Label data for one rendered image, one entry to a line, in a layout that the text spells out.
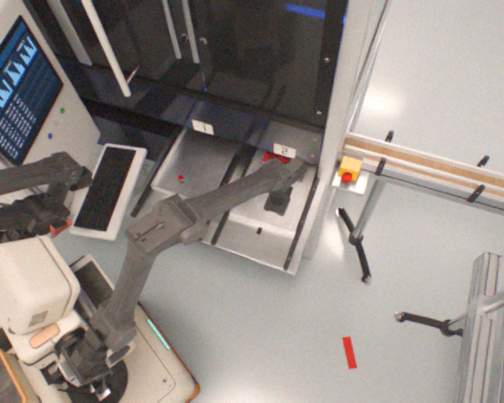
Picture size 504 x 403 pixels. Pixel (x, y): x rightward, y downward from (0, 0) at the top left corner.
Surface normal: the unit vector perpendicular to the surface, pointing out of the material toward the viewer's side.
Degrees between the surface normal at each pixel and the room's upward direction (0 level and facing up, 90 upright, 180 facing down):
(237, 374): 0
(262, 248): 0
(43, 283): 42
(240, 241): 0
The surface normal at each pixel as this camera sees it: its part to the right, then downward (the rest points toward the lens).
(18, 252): 0.48, -0.74
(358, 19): -0.36, 0.83
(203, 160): -0.04, -0.47
